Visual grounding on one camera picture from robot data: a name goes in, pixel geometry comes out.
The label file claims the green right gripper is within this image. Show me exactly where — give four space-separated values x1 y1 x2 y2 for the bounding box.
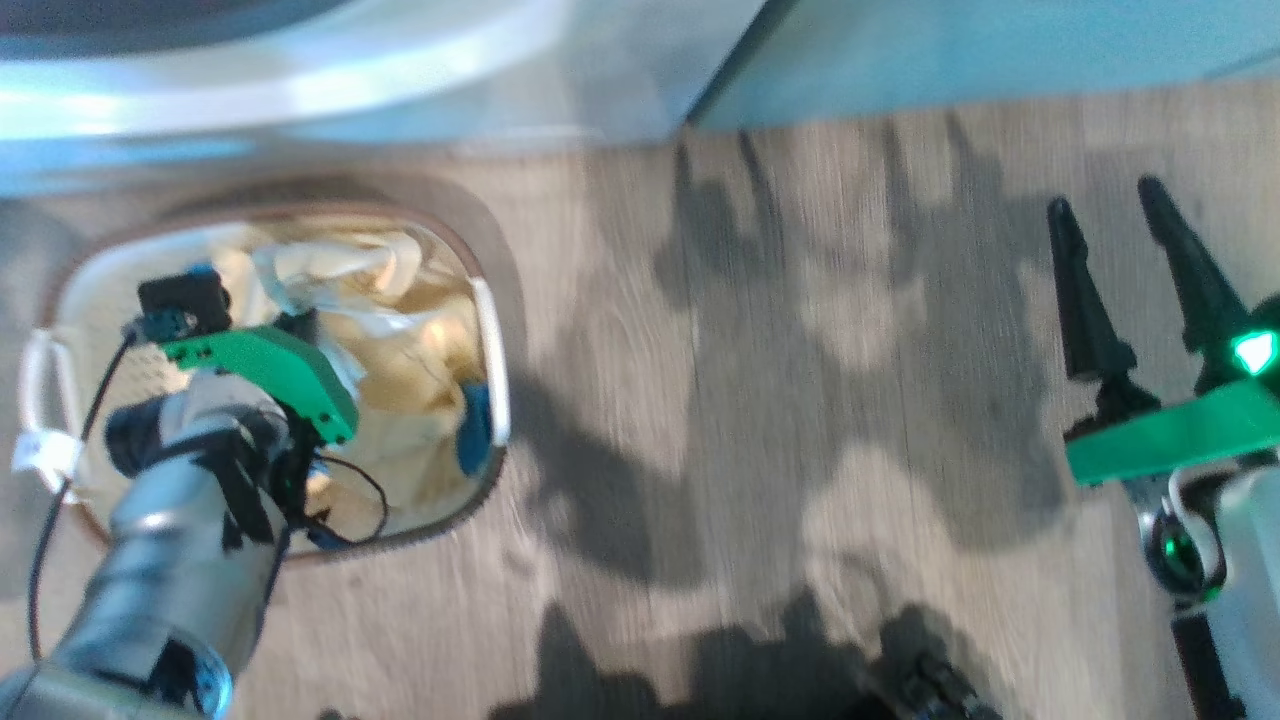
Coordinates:
1046 176 1280 488

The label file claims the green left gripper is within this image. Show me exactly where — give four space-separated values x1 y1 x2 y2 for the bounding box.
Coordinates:
158 325 360 447

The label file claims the pale yellow garment blue trim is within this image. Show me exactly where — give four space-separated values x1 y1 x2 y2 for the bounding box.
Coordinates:
200 225 496 541

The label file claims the white perforated laundry basket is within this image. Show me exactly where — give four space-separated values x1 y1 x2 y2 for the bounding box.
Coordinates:
20 195 513 561

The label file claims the white front-load washing machine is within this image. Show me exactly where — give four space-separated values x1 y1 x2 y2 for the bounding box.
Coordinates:
0 0 771 196

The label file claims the wide teal cabinet front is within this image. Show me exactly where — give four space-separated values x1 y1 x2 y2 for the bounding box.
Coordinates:
688 0 1280 133

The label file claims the thin black looped gripper cable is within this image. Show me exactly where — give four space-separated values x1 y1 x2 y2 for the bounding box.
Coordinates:
298 453 391 549

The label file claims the white cable tag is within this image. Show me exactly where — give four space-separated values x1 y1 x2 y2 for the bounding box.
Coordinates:
12 432 86 479

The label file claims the long black arm cable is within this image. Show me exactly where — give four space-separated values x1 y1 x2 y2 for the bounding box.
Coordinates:
28 330 141 663

